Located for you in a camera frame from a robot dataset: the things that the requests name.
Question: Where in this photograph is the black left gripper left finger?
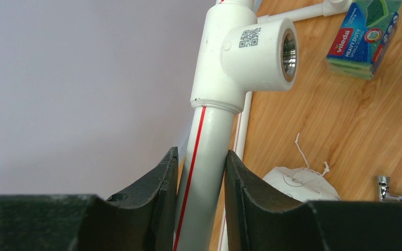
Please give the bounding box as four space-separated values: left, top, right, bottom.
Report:
0 147 178 250

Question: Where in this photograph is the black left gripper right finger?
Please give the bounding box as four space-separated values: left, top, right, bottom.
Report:
224 151 402 250

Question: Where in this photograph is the white PVC pipe frame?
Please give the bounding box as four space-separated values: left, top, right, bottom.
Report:
173 1 351 250

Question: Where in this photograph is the green sponge pack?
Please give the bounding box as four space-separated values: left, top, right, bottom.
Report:
326 0 402 80

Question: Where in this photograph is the white drawstring bag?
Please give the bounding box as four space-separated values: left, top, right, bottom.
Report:
263 133 341 202

